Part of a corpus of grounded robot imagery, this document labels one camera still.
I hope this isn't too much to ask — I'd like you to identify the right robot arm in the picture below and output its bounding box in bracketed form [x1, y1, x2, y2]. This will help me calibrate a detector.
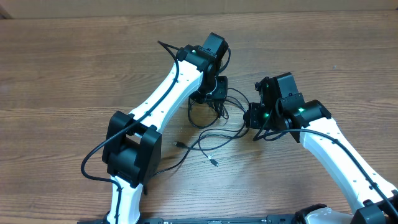
[243, 72, 397, 223]

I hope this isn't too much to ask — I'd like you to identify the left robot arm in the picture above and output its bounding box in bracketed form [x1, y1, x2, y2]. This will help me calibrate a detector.
[102, 33, 230, 223]

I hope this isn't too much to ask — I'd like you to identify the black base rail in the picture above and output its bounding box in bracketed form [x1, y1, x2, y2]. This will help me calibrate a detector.
[77, 214, 354, 224]

